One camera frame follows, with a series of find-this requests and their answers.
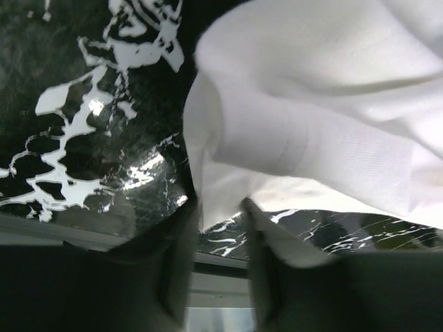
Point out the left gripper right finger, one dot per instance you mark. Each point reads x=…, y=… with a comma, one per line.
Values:
x=282, y=271

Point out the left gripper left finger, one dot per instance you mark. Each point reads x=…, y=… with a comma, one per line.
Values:
x=156, y=271

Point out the white t shirt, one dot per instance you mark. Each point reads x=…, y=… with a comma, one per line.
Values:
x=319, y=105

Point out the black marble pattern mat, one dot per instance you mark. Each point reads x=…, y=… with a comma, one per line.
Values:
x=92, y=102

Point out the aluminium rail profile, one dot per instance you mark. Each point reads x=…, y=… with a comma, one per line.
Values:
x=216, y=281

